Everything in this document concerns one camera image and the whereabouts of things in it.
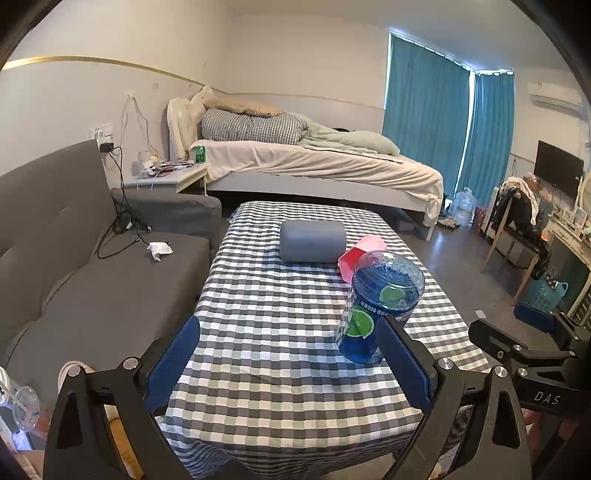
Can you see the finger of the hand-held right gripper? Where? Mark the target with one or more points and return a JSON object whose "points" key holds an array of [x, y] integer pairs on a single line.
{"points": [[533, 316], [494, 339]]}

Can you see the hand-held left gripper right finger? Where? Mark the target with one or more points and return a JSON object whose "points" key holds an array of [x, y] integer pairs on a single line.
{"points": [[407, 364]]}

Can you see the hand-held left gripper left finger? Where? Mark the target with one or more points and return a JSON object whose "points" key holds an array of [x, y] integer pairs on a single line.
{"points": [[174, 364]]}

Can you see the blue plastic bottle lime label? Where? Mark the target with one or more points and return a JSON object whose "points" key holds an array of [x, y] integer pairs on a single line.
{"points": [[371, 295]]}

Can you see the clear plastic cup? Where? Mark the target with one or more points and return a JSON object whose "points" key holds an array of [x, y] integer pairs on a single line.
{"points": [[21, 401]]}

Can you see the blue laundry basket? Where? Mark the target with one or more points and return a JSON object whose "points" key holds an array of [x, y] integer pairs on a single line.
{"points": [[549, 293]]}

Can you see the white dresser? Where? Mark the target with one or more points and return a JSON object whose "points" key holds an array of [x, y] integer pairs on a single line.
{"points": [[570, 258]]}

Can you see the wooden chair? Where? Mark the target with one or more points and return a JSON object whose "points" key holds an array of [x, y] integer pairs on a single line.
{"points": [[503, 230]]}

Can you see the checkered tablecloth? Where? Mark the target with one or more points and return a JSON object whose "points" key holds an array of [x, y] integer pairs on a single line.
{"points": [[277, 332]]}

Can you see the clothes pile on chair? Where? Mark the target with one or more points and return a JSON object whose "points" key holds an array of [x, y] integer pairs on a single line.
{"points": [[524, 203]]}

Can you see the grey sofa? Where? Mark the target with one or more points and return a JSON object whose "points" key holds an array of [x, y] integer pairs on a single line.
{"points": [[92, 286]]}

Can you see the crumpled white tissue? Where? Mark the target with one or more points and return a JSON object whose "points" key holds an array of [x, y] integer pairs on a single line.
{"points": [[159, 250]]}

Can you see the pink plastic container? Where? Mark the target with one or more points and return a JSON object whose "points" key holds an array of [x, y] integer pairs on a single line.
{"points": [[353, 263]]}

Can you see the pair of shoes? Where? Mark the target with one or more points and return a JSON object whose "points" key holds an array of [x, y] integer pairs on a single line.
{"points": [[447, 222]]}

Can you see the clear water jug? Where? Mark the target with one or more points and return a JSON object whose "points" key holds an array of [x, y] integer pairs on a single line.
{"points": [[464, 207]]}

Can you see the black television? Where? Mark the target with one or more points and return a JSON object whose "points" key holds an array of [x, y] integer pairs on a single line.
{"points": [[558, 166]]}

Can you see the grey cushion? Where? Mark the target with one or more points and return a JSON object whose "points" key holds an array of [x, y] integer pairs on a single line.
{"points": [[314, 240]]}

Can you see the narrow blue curtain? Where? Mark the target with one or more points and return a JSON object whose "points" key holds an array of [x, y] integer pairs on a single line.
{"points": [[489, 138]]}

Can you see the white nightstand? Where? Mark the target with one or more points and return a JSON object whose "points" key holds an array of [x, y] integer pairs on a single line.
{"points": [[184, 177]]}

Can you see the clutter on nightstand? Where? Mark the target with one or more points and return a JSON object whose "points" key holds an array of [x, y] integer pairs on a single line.
{"points": [[161, 165]]}

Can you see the bed with beige sheet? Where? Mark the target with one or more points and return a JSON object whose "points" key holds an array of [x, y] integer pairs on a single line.
{"points": [[323, 170]]}

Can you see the white air conditioner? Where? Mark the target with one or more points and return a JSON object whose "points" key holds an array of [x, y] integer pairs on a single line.
{"points": [[554, 96]]}

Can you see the wide blue curtain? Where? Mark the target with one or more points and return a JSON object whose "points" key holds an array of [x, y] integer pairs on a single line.
{"points": [[425, 120]]}

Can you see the black charger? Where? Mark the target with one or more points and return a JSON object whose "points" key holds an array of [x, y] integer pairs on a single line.
{"points": [[106, 147]]}

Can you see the grey-green duvet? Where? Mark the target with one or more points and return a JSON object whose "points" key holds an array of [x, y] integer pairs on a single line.
{"points": [[351, 141]]}

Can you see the checkered pillow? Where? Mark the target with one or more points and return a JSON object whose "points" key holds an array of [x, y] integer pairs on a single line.
{"points": [[254, 127]]}

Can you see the beige pillow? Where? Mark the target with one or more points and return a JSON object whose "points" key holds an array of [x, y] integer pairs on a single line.
{"points": [[240, 106]]}

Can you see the white wall socket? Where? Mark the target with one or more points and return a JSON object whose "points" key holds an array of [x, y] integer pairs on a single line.
{"points": [[101, 132]]}

